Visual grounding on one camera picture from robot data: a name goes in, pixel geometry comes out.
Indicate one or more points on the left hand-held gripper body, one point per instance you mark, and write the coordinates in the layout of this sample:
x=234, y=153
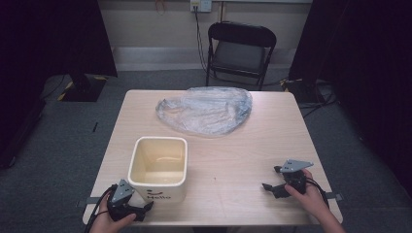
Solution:
x=121, y=194

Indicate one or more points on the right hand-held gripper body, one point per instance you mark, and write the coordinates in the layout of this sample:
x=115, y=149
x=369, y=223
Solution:
x=295, y=179

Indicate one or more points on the cream plastic trash bin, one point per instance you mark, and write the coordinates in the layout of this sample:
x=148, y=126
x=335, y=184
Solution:
x=168, y=194

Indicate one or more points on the clear plastic bag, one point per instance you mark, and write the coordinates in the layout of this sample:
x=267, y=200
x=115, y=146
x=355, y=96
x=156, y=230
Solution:
x=207, y=111

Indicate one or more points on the person's right hand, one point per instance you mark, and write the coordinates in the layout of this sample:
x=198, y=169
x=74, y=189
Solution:
x=312, y=200

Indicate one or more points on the person's left hand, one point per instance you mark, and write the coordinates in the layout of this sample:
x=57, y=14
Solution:
x=107, y=225

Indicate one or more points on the grey tape strip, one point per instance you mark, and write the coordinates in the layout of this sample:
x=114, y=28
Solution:
x=335, y=196
x=92, y=200

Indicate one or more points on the black stand base striped tape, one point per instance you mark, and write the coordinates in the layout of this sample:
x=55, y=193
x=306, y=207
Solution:
x=82, y=87
x=302, y=92

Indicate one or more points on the black folding chair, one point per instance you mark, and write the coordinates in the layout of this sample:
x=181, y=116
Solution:
x=239, y=56

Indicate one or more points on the black curtain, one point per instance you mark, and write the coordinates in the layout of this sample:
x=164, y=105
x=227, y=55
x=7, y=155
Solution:
x=48, y=39
x=372, y=64

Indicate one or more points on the white wall socket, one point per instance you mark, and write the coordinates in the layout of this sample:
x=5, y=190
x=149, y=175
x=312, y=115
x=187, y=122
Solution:
x=200, y=5

